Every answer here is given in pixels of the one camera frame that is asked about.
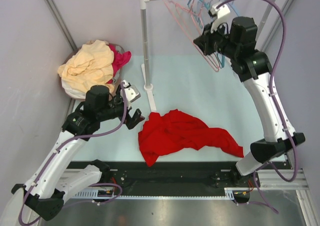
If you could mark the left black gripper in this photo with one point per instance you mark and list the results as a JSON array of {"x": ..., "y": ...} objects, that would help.
[{"x": 130, "y": 122}]

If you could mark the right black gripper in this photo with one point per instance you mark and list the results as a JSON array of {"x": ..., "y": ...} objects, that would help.
[{"x": 204, "y": 43}]

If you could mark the red t shirt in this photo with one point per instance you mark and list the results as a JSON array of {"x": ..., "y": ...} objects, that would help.
[{"x": 176, "y": 130}]

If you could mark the pink wire hanger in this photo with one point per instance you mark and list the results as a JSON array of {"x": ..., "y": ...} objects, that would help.
[
  {"x": 189, "y": 18},
  {"x": 182, "y": 16}
]

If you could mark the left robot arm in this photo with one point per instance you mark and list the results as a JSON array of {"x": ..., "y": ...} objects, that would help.
[{"x": 45, "y": 193}]

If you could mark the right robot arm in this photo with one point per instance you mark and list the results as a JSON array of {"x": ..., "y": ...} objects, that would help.
[{"x": 254, "y": 70}]

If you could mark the teal plastic hanger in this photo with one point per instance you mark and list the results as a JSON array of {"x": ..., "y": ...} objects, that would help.
[{"x": 197, "y": 8}]

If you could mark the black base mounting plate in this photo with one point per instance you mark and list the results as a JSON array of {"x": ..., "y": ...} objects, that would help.
[{"x": 176, "y": 178}]

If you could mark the magenta pink garment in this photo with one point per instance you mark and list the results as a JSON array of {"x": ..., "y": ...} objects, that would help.
[{"x": 120, "y": 60}]

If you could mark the silver white clothes rack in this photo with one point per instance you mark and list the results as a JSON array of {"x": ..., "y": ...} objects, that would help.
[{"x": 148, "y": 87}]

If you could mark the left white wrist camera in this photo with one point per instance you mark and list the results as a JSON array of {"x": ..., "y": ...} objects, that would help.
[{"x": 131, "y": 92}]

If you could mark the white slotted cable duct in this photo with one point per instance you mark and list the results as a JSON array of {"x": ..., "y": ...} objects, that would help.
[{"x": 227, "y": 194}]

